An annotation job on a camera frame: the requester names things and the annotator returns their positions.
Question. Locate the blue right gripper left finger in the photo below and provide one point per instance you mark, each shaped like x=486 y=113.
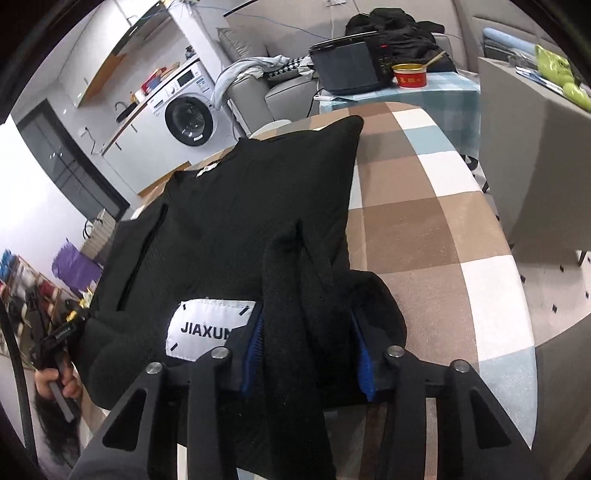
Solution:
x=253 y=357

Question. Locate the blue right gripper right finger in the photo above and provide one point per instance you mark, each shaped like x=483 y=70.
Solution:
x=365 y=364

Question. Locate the black knit sweater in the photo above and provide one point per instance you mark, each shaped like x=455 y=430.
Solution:
x=310 y=350

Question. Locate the black clothes pile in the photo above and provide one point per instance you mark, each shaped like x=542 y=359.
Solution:
x=403 y=40

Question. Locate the person's left hand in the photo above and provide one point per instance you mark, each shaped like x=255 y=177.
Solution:
x=63 y=376

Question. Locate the wooden shoe rack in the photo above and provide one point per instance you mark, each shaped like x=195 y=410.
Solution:
x=20 y=282

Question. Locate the purple bag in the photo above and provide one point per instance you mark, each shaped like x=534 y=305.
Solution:
x=74 y=269

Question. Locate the woven laundry basket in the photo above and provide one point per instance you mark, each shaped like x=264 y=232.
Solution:
x=98 y=235

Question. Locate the checkered table cloth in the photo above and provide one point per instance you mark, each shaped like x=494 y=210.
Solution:
x=416 y=219

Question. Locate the white washing machine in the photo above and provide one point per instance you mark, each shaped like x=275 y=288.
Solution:
x=185 y=113

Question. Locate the beige cabinet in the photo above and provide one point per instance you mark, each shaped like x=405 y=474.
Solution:
x=535 y=153

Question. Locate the grey sofa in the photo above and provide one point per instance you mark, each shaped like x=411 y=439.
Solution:
x=284 y=96

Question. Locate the red round tin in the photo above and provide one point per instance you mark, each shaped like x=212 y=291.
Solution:
x=410 y=75

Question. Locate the green cloth item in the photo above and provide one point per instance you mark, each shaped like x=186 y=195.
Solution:
x=557 y=70

